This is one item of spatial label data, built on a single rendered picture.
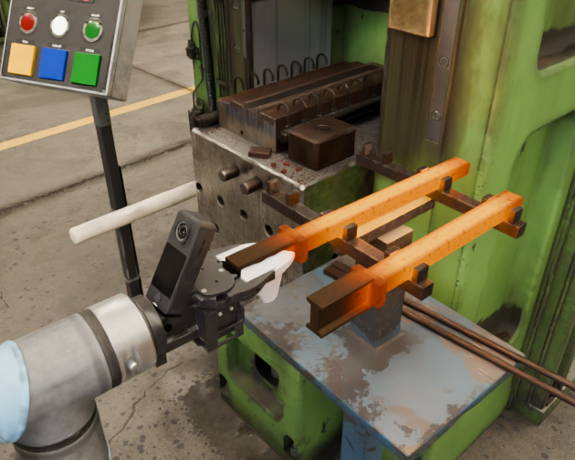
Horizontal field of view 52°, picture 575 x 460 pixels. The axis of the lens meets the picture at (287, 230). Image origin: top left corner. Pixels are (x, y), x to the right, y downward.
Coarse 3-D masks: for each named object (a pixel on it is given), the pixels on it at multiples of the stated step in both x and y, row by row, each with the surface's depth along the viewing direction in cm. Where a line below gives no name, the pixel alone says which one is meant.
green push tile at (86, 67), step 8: (80, 56) 142; (88, 56) 141; (96, 56) 140; (80, 64) 142; (88, 64) 141; (96, 64) 140; (72, 72) 143; (80, 72) 142; (88, 72) 141; (96, 72) 141; (72, 80) 143; (80, 80) 142; (88, 80) 141; (96, 80) 141
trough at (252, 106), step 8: (344, 72) 143; (352, 72) 144; (360, 72) 146; (320, 80) 138; (328, 80) 140; (336, 80) 141; (296, 88) 133; (304, 88) 135; (312, 88) 137; (272, 96) 129; (280, 96) 131; (288, 96) 133; (248, 104) 126; (256, 104) 127; (264, 104) 128; (256, 112) 125
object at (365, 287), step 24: (504, 192) 86; (480, 216) 80; (504, 216) 83; (432, 240) 75; (456, 240) 76; (384, 264) 71; (408, 264) 71; (432, 264) 75; (336, 288) 65; (360, 288) 66; (384, 288) 67; (312, 312) 64; (336, 312) 66; (360, 312) 68
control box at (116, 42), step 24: (24, 0) 148; (48, 0) 146; (72, 0) 143; (96, 0) 141; (120, 0) 139; (48, 24) 146; (72, 24) 144; (120, 24) 140; (72, 48) 144; (96, 48) 141; (120, 48) 142; (0, 72) 151; (120, 72) 144; (96, 96) 148; (120, 96) 146
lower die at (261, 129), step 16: (336, 64) 154; (352, 64) 151; (368, 64) 148; (288, 80) 143; (304, 80) 140; (368, 80) 140; (240, 96) 134; (256, 96) 132; (304, 96) 130; (320, 96) 131; (336, 96) 131; (352, 96) 134; (368, 96) 138; (224, 112) 133; (240, 112) 128; (272, 112) 123; (320, 112) 129; (368, 112) 140; (240, 128) 131; (256, 128) 126; (272, 128) 122; (272, 144) 124
